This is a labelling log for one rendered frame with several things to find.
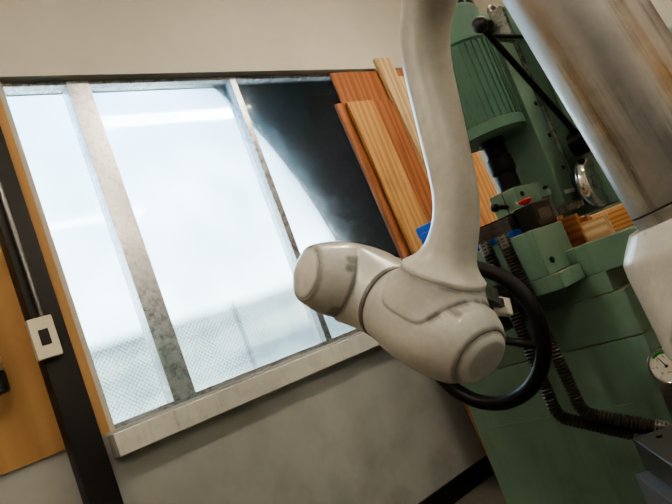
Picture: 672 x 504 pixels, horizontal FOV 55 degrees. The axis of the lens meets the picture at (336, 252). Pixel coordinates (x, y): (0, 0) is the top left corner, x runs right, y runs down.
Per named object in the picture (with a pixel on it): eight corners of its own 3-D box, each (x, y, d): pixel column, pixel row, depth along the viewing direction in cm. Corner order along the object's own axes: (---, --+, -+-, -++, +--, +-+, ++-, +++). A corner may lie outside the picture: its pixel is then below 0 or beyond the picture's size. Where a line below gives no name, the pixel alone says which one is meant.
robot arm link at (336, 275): (354, 307, 97) (411, 345, 87) (269, 296, 87) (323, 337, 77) (377, 240, 95) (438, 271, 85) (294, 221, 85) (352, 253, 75)
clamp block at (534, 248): (486, 297, 127) (469, 255, 128) (518, 282, 137) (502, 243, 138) (551, 274, 117) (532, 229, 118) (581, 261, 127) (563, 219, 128)
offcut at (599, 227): (588, 242, 122) (580, 223, 123) (593, 240, 125) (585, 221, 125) (610, 234, 119) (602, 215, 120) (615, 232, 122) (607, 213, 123)
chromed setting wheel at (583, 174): (585, 213, 144) (564, 163, 145) (606, 207, 153) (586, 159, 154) (598, 208, 142) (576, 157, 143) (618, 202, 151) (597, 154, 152)
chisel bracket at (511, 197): (502, 233, 146) (488, 198, 147) (530, 224, 156) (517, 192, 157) (530, 221, 141) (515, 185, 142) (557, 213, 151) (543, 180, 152)
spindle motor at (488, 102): (441, 159, 149) (392, 40, 152) (480, 154, 162) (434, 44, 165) (503, 124, 137) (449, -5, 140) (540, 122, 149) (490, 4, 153)
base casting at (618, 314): (455, 379, 148) (440, 341, 149) (561, 317, 189) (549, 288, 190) (646, 333, 117) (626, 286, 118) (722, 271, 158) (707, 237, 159)
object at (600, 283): (449, 340, 147) (442, 323, 147) (494, 317, 162) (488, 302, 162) (614, 290, 119) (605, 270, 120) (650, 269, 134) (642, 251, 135)
